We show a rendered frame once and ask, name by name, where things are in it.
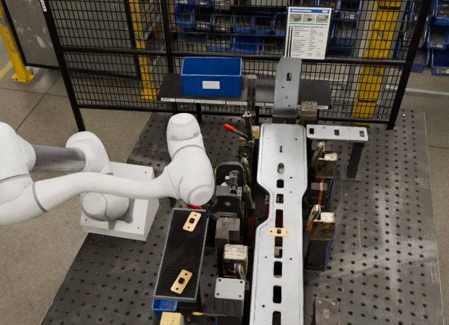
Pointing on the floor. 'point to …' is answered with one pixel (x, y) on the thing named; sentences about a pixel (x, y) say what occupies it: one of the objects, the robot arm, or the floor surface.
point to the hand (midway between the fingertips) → (190, 208)
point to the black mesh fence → (230, 49)
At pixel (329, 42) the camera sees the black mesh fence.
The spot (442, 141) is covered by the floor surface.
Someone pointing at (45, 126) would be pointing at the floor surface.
